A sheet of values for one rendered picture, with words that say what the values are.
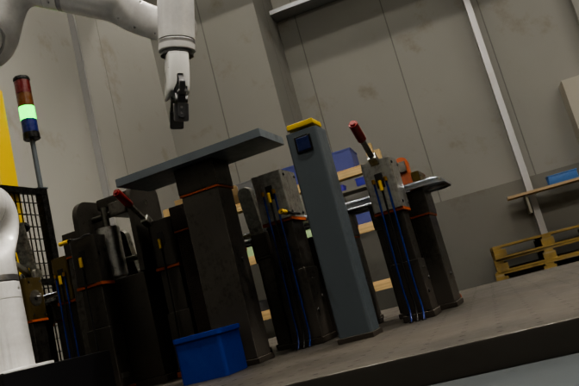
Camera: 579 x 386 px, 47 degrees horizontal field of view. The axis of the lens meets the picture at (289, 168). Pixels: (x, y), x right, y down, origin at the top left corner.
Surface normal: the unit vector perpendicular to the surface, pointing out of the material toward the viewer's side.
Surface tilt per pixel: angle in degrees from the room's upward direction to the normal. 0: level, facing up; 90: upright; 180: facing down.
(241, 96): 90
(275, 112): 90
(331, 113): 90
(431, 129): 90
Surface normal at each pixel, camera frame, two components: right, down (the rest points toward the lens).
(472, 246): -0.29, -0.13
